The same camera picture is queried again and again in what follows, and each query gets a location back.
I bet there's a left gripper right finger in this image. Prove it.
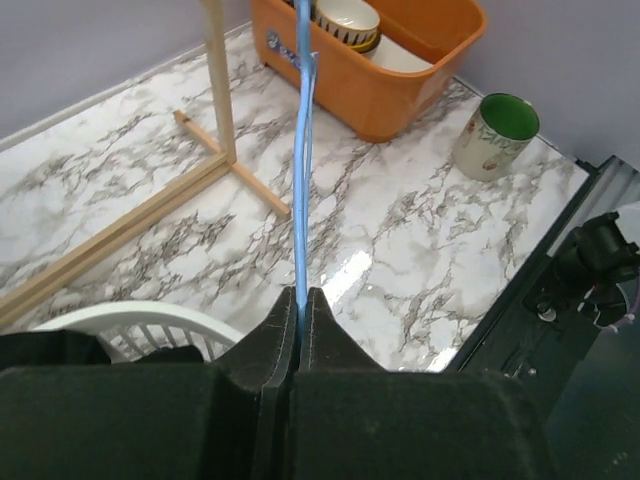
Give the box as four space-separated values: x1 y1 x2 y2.
294 288 385 479

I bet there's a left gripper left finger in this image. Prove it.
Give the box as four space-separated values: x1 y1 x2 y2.
216 287 299 479

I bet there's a light blue wire hanger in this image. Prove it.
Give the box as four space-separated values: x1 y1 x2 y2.
292 0 317 320

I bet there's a black pleated skirt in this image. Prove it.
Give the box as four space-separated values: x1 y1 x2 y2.
1 330 204 372

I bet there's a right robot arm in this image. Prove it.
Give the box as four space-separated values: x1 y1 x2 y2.
554 211 639 332

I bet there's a white laundry basket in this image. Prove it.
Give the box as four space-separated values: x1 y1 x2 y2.
32 301 244 363

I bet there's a wooden clothes rack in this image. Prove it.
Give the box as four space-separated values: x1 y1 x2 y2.
0 0 292 334

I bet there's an orange plastic bin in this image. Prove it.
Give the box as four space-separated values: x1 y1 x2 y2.
249 0 489 145

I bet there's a green interior mug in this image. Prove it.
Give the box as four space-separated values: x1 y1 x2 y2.
451 93 540 182

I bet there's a patterned white bowl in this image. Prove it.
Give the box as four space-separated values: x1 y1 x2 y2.
314 0 380 46

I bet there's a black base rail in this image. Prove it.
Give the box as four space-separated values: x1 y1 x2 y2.
446 156 639 378

